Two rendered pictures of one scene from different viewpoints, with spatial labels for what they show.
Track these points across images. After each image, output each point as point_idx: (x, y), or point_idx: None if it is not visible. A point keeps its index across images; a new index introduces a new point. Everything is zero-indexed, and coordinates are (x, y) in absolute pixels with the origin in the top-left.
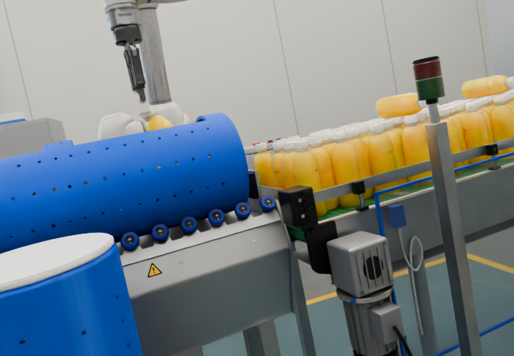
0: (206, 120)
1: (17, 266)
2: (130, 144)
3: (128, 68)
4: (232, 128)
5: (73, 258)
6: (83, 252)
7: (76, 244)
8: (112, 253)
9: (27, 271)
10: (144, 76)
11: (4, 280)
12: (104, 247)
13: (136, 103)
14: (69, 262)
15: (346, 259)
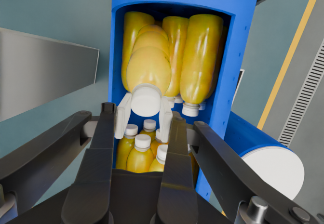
0: (236, 15)
1: (277, 187)
2: (221, 137)
3: (43, 193)
4: None
5: (299, 166)
6: (293, 162)
7: (269, 164)
8: (288, 148)
9: (293, 183)
10: (213, 130)
11: (295, 190)
12: (294, 153)
13: (127, 123)
14: (303, 168)
15: None
